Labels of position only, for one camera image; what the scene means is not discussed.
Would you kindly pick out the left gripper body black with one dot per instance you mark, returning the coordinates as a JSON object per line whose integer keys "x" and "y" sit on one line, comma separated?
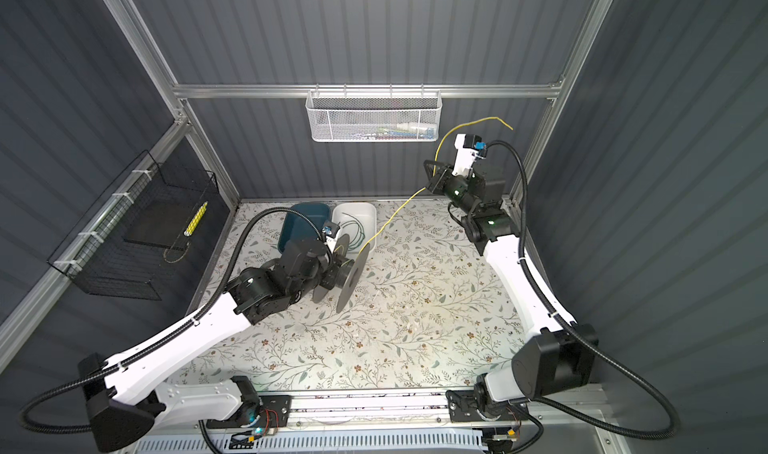
{"x": 328, "y": 274}

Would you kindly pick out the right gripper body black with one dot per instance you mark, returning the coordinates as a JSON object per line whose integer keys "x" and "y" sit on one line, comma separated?
{"x": 456, "y": 190}

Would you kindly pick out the grey perforated cable spool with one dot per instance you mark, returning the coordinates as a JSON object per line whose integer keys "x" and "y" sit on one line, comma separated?
{"x": 346, "y": 292}

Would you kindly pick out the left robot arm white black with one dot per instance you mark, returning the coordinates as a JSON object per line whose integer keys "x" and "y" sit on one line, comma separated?
{"x": 137, "y": 398}

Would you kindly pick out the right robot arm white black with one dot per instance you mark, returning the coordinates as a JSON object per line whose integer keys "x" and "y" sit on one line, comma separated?
{"x": 551, "y": 360}

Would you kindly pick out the items inside white basket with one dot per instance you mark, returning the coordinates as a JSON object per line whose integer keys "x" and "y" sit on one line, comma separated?
{"x": 403, "y": 131}

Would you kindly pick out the teal plastic bin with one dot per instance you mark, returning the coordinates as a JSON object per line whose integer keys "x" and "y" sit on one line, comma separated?
{"x": 294, "y": 228}

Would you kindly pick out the white plastic bin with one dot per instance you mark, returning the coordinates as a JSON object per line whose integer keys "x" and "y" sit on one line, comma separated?
{"x": 359, "y": 221}

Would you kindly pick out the yellow marker pen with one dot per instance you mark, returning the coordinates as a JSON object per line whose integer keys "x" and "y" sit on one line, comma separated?
{"x": 195, "y": 220}

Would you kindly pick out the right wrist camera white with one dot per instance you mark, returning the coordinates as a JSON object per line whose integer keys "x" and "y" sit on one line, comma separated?
{"x": 469, "y": 148}

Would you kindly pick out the white mesh wall basket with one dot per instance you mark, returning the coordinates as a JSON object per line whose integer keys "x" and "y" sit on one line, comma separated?
{"x": 333, "y": 114}

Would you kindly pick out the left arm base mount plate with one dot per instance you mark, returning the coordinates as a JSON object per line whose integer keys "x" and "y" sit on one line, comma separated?
{"x": 272, "y": 412}

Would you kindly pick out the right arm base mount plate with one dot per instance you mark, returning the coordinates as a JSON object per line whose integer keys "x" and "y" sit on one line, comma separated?
{"x": 464, "y": 407}

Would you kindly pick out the black wire wall basket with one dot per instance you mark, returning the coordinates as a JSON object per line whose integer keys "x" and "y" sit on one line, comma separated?
{"x": 133, "y": 247}

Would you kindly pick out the white slotted cable duct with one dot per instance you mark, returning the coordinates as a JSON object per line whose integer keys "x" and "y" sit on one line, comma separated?
{"x": 444, "y": 440}

